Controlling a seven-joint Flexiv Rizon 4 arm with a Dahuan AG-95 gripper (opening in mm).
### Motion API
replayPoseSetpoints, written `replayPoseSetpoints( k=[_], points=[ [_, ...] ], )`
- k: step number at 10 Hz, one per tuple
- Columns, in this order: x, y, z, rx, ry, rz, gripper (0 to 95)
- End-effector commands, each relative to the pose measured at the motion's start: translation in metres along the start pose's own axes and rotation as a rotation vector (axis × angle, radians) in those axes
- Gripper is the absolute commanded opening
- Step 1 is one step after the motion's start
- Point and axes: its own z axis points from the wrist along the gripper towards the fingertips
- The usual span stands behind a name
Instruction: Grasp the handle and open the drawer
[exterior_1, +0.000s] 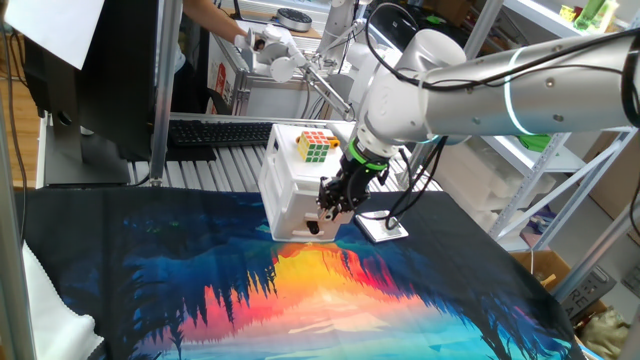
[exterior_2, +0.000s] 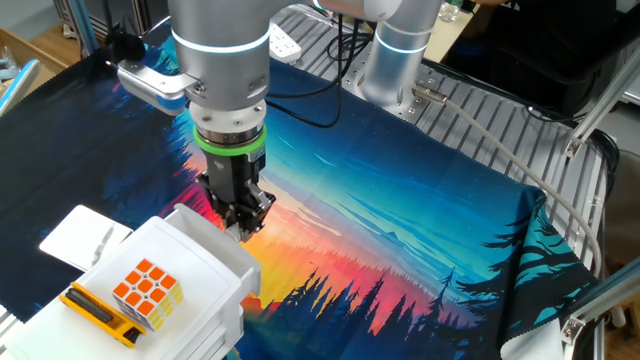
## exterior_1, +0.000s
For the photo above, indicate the sunset forest print tablecloth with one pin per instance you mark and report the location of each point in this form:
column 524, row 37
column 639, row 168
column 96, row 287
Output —
column 200, row 260

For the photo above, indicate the round black disc device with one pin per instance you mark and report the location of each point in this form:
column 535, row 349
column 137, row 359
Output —
column 295, row 20

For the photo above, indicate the white teleoperation device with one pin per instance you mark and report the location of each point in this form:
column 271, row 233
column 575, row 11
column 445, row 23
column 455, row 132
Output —
column 282, row 70

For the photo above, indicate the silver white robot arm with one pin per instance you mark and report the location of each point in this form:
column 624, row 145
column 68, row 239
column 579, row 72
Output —
column 550, row 95

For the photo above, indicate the Rubik's cube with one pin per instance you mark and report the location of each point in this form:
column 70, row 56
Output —
column 314, row 146

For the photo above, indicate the white metal shelf rack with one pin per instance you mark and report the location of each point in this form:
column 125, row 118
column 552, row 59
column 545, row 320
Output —
column 550, row 160

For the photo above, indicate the white digital scale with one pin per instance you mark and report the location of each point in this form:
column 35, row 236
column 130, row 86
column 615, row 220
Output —
column 385, row 232

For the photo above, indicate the white plastic drawer cabinet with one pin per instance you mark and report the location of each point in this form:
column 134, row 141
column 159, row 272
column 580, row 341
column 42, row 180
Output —
column 280, row 170

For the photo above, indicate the black monitor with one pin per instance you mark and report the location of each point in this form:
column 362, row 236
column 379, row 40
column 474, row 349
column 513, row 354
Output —
column 115, row 75

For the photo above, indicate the aluminium frame post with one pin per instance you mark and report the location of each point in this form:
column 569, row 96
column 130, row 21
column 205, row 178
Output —
column 10, row 250
column 165, row 90

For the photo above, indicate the crumpled yellowish plastic bag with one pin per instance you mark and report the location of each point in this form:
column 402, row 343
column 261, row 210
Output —
column 605, row 335

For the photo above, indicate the white foam blocks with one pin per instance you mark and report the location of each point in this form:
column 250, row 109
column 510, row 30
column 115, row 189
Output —
column 480, row 185

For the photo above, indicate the small yellow toy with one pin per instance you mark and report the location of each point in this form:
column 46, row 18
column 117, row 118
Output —
column 567, row 13

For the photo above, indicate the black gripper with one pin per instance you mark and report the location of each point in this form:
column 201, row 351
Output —
column 355, row 185

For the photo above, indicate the grey lettered sign plate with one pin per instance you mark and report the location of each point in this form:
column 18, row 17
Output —
column 590, row 292

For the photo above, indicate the brown cardboard panel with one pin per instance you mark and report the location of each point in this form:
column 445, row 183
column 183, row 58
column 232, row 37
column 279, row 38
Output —
column 620, row 185

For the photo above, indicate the person in light blue shirt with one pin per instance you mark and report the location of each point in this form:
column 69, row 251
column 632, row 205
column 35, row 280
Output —
column 180, row 57

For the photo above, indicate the white cloth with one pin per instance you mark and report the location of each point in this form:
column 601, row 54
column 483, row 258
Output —
column 55, row 320

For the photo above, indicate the white paper sheet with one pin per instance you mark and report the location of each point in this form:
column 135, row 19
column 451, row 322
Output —
column 55, row 25

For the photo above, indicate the green plastic bottle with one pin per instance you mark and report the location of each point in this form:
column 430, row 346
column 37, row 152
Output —
column 590, row 12

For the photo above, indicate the person's bare forearm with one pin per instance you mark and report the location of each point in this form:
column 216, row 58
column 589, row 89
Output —
column 215, row 17

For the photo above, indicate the green folded cloth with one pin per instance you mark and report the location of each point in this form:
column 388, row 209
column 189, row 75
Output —
column 535, row 143

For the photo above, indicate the black keyboard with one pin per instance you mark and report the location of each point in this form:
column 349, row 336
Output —
column 215, row 132

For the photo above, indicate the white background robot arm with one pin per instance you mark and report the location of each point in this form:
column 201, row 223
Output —
column 337, row 25

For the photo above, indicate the aluminium flight case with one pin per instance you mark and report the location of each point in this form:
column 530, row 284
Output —
column 270, row 100

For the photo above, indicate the white drawer with black knob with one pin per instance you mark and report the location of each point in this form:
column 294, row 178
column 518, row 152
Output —
column 290, row 229

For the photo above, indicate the slanted aluminium frame strut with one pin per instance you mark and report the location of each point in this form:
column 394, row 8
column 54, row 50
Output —
column 595, row 250

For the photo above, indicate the open cardboard box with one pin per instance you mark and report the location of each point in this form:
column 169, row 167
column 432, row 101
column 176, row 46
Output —
column 545, row 262

